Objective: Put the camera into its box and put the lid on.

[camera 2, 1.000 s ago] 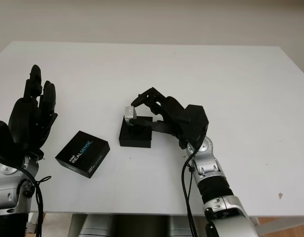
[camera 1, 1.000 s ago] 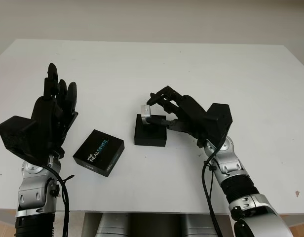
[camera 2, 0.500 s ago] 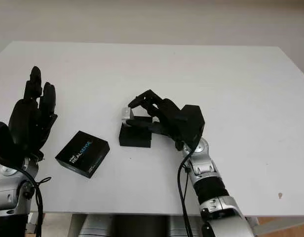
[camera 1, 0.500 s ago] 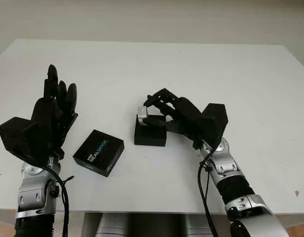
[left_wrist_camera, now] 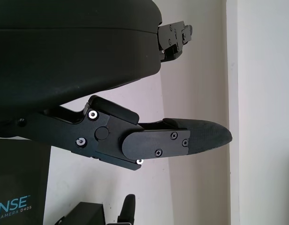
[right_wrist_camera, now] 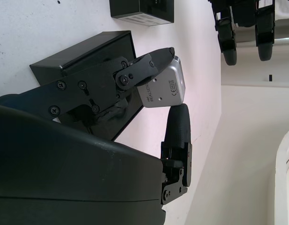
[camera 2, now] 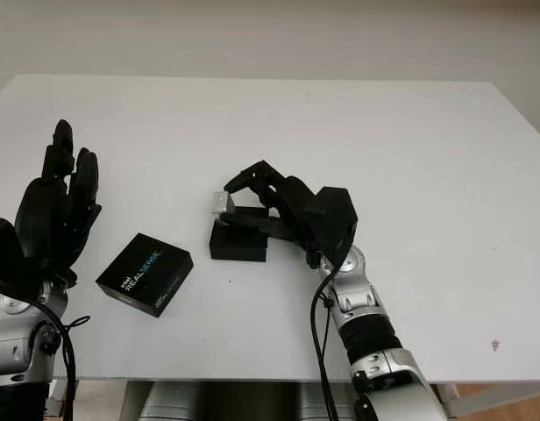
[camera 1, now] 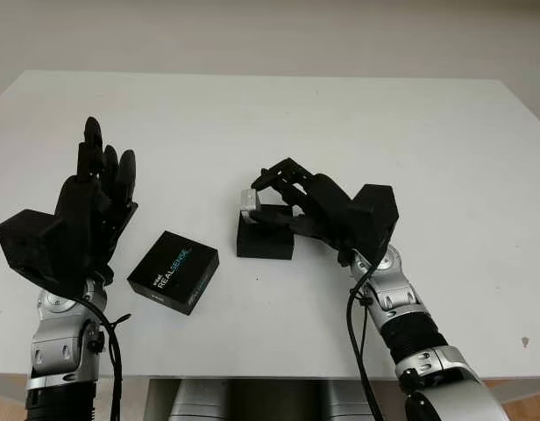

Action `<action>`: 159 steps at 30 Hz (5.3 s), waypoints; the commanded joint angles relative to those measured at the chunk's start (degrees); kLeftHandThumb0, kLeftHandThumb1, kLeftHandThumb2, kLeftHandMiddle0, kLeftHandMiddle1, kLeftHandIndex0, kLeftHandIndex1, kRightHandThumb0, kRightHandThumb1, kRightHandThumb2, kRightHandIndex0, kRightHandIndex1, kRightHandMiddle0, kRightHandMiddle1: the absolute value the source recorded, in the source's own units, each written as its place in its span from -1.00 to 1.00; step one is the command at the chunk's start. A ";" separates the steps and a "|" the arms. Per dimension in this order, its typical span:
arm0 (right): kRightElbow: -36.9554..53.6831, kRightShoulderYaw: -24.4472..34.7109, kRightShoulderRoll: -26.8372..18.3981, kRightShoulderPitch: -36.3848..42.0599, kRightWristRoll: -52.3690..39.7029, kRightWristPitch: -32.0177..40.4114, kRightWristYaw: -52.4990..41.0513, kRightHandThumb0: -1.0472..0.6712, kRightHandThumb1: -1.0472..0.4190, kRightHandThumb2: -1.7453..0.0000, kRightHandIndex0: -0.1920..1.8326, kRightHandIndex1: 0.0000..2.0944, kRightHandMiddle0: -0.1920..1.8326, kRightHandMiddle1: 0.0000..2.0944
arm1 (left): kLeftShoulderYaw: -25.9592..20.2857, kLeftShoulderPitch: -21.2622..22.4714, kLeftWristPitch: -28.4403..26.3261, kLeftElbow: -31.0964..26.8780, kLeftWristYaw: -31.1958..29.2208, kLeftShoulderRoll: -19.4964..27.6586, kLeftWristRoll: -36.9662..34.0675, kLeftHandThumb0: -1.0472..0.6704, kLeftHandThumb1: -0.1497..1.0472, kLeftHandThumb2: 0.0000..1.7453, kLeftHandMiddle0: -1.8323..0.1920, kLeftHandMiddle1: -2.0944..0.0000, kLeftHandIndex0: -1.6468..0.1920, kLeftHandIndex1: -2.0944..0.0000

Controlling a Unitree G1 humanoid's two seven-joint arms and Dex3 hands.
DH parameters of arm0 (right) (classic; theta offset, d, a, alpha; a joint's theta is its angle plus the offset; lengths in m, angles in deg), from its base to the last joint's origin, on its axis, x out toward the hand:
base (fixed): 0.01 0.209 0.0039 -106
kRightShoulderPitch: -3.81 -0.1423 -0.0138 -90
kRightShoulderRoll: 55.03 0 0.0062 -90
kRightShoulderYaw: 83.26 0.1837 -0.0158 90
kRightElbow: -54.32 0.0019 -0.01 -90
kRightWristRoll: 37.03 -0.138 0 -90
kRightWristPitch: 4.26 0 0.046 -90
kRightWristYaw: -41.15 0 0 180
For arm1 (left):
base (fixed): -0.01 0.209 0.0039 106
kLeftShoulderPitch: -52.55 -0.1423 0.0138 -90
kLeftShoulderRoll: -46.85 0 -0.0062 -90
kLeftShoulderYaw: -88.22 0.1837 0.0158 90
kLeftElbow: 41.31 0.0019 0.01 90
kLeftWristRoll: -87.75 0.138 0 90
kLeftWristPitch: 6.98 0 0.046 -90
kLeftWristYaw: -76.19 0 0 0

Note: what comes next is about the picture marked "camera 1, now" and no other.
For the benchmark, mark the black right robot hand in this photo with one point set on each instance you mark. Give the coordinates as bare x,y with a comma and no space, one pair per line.
327,210

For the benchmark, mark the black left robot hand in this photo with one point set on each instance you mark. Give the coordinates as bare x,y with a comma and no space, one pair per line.
77,201

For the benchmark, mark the small silver depth camera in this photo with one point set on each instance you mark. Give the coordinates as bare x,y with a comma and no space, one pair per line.
248,199

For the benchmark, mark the black RealSense box lid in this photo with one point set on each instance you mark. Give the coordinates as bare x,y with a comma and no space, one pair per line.
171,272

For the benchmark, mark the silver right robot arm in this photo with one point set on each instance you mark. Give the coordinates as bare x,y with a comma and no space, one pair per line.
410,324

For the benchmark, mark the black box base with insert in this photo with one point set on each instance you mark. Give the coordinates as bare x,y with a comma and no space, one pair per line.
265,243

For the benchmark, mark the grey robot torso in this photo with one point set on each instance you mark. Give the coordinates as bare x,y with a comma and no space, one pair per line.
270,401

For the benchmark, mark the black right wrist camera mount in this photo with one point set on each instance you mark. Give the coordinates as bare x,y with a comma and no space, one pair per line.
375,219

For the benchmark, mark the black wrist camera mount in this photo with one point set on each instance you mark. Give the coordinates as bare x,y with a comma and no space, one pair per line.
375,219
29,245

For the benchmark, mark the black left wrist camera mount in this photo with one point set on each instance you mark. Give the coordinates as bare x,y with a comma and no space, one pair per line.
29,245

